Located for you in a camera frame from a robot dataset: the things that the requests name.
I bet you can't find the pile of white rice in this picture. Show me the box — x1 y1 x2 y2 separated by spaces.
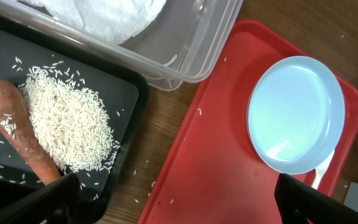
19 68 119 172

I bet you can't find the orange carrot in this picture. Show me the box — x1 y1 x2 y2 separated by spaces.
0 79 61 185

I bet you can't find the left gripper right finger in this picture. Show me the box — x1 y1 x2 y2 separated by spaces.
274 174 358 224

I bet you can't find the black plastic bin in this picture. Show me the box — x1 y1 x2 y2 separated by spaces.
0 16 149 223

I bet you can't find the clear plastic bin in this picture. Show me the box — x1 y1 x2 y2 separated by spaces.
0 0 242 91

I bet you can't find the light blue plate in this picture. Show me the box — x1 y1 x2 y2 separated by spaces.
247 55 346 175

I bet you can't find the white plastic spoon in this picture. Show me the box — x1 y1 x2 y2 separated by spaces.
311 150 335 190

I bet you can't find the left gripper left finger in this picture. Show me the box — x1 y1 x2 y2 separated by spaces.
0 174 80 224

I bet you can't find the white paper towel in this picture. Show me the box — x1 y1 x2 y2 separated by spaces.
26 0 166 45

